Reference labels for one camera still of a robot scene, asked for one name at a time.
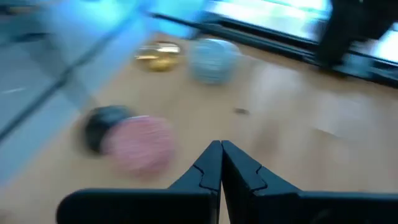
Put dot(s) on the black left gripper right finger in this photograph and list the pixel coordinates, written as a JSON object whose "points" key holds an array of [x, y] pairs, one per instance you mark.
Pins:
{"points": [[311, 208]]}

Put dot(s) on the black candlestick holder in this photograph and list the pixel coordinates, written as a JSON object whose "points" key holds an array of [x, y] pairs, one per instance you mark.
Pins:
{"points": [[99, 127]]}

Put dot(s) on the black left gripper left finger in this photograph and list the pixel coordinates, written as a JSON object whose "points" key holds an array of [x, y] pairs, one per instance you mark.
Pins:
{"points": [[140, 205]]}

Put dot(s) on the gold candlestick holder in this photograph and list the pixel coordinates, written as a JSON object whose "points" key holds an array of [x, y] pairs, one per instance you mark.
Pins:
{"points": [[158, 62]]}

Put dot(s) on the pink red speckled candle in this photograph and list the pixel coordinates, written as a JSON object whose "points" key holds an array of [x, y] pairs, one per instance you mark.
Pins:
{"points": [[140, 146]]}

